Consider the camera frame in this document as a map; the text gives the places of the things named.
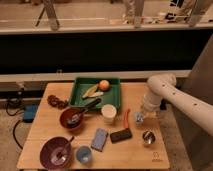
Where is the light blue small towel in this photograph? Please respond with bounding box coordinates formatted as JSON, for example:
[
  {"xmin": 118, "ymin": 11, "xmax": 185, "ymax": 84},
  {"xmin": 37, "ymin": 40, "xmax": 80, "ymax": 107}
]
[{"xmin": 134, "ymin": 112, "xmax": 144, "ymax": 126}]

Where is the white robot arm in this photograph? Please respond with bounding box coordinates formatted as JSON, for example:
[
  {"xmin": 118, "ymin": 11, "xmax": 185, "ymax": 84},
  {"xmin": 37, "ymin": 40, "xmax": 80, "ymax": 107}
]
[{"xmin": 141, "ymin": 73, "xmax": 213, "ymax": 136}]

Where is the small metal cup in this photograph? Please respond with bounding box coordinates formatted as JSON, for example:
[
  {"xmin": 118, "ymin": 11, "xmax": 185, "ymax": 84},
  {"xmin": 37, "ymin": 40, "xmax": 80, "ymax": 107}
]
[{"xmin": 142, "ymin": 131, "xmax": 156, "ymax": 146}]

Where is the white paper cup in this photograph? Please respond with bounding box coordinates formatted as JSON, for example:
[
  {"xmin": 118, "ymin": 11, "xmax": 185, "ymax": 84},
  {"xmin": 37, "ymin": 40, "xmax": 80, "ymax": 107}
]
[{"xmin": 101, "ymin": 104, "xmax": 117, "ymax": 124}]

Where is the blue plastic cup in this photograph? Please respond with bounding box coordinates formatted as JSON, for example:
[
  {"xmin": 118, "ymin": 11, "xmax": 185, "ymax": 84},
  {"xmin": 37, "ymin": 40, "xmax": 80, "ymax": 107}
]
[{"xmin": 76, "ymin": 146, "xmax": 92, "ymax": 164}]

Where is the orange carrot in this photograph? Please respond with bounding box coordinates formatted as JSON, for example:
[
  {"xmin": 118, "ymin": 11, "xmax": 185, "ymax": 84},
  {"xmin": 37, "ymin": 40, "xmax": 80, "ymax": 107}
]
[{"xmin": 124, "ymin": 109, "xmax": 130, "ymax": 129}]

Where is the black rectangular block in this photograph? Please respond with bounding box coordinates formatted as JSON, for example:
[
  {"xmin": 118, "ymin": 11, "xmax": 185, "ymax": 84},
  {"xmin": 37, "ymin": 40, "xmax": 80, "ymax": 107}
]
[{"xmin": 110, "ymin": 128, "xmax": 132, "ymax": 143}]

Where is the orange fruit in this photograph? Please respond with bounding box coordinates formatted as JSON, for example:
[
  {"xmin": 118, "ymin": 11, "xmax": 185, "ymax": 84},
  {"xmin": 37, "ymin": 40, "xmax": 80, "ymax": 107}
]
[{"xmin": 99, "ymin": 80, "xmax": 110, "ymax": 91}]

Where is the blue sponge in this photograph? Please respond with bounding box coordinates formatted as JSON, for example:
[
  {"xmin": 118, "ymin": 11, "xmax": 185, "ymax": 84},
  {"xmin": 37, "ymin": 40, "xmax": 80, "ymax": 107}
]
[{"xmin": 91, "ymin": 128, "xmax": 108, "ymax": 152}]

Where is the yellow corn cob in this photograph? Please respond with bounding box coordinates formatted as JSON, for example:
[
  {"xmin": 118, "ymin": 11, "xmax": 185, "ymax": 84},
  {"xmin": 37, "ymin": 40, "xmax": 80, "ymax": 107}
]
[{"xmin": 82, "ymin": 84, "xmax": 98, "ymax": 99}]

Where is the green plastic tray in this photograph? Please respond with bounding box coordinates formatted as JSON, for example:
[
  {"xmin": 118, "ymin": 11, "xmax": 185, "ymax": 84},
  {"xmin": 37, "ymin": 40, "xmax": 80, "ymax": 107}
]
[{"xmin": 69, "ymin": 77, "xmax": 121, "ymax": 109}]

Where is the dark red bowl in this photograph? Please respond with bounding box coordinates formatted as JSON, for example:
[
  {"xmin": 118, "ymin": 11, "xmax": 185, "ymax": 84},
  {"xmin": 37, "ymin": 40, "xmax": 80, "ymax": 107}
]
[{"xmin": 59, "ymin": 108, "xmax": 83, "ymax": 131}]

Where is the brown grape bunch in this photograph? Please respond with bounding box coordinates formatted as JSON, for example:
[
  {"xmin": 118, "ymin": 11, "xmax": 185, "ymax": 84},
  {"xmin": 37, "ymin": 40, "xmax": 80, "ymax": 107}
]
[{"xmin": 47, "ymin": 95, "xmax": 68, "ymax": 110}]

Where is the blue power box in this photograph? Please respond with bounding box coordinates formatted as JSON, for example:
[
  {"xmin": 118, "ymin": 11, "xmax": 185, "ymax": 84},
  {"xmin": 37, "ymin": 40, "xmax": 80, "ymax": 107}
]
[{"xmin": 23, "ymin": 105, "xmax": 38, "ymax": 123}]

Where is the black handled spoon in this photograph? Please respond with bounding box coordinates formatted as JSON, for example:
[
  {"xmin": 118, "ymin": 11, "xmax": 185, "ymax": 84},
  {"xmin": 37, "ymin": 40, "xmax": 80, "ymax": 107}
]
[{"xmin": 67, "ymin": 98, "xmax": 101, "ymax": 126}]

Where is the black cable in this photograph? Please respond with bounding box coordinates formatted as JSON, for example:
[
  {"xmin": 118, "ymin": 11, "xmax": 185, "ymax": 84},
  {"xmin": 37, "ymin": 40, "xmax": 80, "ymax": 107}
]
[{"xmin": 5, "ymin": 96, "xmax": 26, "ymax": 150}]

